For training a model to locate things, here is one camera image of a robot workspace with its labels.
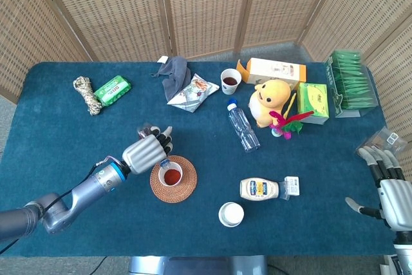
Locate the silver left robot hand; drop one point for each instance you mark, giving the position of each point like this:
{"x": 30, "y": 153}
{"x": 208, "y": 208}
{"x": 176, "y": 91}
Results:
{"x": 143, "y": 154}

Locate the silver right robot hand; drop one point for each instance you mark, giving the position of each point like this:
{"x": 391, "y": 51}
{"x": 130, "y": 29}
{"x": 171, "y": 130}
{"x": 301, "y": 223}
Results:
{"x": 397, "y": 204}

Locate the small dark drink bottle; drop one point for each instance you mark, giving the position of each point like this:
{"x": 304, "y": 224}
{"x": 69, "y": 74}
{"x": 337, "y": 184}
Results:
{"x": 144, "y": 130}

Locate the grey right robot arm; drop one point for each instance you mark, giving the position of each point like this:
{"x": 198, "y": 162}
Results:
{"x": 404, "y": 254}

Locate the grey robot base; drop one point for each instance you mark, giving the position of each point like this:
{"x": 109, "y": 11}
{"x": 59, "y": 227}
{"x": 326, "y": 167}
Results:
{"x": 193, "y": 265}

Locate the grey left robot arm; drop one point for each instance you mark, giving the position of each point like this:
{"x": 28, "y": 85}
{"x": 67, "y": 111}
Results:
{"x": 90, "y": 188}

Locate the paper cup with green print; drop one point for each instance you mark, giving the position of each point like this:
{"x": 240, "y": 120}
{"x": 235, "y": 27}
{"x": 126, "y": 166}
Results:
{"x": 172, "y": 178}

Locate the clear water bottle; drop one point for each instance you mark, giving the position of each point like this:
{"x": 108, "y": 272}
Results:
{"x": 243, "y": 125}

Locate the paper cup with flower print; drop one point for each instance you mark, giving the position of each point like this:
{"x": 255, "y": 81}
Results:
{"x": 230, "y": 87}

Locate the mayonnaise squeeze bottle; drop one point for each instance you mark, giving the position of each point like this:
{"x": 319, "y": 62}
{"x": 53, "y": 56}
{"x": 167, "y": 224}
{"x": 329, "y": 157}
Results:
{"x": 257, "y": 189}

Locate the round woven rattan coaster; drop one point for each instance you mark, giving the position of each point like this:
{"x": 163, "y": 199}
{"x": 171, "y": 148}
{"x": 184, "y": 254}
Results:
{"x": 190, "y": 188}

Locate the clear plastic packet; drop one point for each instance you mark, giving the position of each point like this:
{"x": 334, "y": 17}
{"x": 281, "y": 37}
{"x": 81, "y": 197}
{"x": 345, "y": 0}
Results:
{"x": 387, "y": 139}

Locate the green tissue pack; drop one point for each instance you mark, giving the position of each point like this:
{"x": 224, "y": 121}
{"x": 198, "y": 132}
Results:
{"x": 112, "y": 91}

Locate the blue table cloth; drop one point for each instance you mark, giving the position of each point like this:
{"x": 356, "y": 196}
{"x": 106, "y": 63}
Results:
{"x": 112, "y": 223}

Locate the silver snack bag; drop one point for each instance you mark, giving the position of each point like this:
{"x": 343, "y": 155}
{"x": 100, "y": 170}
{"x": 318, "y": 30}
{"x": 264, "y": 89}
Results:
{"x": 193, "y": 94}

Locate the crumpled grey cloth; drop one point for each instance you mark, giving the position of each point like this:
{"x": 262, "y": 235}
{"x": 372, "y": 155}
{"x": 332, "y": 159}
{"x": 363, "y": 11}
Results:
{"x": 175, "y": 77}

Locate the clear box of green sachets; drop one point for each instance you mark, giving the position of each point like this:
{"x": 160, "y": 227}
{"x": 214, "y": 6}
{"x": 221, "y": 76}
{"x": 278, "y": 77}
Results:
{"x": 351, "y": 85}

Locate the green yellow tissue box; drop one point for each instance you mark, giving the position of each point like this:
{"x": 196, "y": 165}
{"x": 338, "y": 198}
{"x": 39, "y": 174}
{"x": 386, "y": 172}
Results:
{"x": 313, "y": 102}

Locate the yellow plush toy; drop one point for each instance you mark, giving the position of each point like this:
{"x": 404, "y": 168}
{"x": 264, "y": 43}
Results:
{"x": 268, "y": 101}

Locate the colourful feather shuttlecock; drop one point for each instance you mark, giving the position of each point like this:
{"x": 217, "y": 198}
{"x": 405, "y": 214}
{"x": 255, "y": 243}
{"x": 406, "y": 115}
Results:
{"x": 286, "y": 123}

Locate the woven folding screen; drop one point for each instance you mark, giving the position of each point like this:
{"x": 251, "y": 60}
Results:
{"x": 112, "y": 7}

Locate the orange and white carton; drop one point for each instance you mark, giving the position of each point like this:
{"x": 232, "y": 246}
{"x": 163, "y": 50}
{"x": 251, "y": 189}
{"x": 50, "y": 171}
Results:
{"x": 273, "y": 69}

